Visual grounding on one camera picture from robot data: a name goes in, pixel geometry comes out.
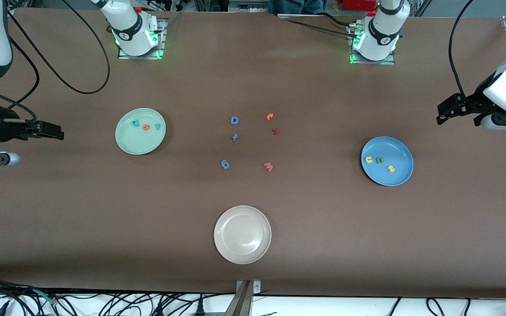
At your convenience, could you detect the black looped cable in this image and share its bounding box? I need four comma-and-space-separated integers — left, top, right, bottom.
426, 298, 447, 316

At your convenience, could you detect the teal cable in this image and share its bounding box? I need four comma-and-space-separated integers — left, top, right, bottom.
31, 287, 58, 306

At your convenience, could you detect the beige plate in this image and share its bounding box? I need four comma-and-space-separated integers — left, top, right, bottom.
213, 205, 272, 265

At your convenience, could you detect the red box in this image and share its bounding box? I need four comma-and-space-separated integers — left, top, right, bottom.
342, 0, 380, 12

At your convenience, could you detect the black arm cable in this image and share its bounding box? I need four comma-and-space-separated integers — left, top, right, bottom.
448, 0, 506, 104
0, 0, 111, 123

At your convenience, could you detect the light green plate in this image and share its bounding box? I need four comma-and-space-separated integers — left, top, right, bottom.
115, 108, 166, 155

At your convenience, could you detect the person in dark clothes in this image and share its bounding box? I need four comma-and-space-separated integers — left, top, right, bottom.
271, 0, 325, 15

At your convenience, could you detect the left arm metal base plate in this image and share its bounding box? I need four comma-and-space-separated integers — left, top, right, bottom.
348, 24, 396, 65

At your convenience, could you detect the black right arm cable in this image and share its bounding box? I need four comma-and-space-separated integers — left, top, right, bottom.
0, 0, 111, 123

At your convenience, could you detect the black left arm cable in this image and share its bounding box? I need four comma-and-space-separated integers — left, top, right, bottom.
448, 0, 506, 104

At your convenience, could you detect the aluminium camera mount profile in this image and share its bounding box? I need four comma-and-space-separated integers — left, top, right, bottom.
224, 280, 261, 316

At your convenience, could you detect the black base supply cable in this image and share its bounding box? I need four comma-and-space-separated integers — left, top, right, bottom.
275, 13, 363, 36

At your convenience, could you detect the blue plate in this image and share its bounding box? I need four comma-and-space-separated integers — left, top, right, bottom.
361, 136, 414, 187

